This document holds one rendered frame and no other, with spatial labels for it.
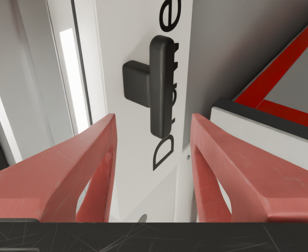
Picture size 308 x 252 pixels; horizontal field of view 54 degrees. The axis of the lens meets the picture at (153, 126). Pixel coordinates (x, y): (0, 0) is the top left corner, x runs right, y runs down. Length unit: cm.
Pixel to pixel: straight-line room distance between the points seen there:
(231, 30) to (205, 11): 9
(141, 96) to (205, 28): 16
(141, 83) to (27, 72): 7
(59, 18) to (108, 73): 4
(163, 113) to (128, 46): 5
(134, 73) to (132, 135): 6
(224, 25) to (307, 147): 17
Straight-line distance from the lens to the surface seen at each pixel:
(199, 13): 33
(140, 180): 29
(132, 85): 21
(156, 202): 40
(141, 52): 22
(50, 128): 21
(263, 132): 36
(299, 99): 45
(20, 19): 18
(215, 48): 38
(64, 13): 19
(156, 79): 19
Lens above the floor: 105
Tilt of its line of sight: 40 degrees down
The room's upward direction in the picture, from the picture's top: 129 degrees counter-clockwise
